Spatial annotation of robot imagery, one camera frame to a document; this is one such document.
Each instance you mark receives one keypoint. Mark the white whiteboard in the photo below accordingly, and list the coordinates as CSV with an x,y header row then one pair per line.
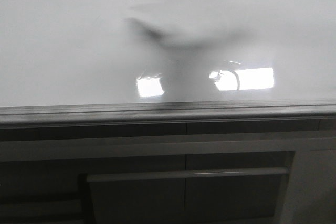
x,y
81,62

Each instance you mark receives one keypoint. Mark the grey metal table frame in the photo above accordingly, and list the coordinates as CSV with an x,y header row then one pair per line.
x,y
270,171

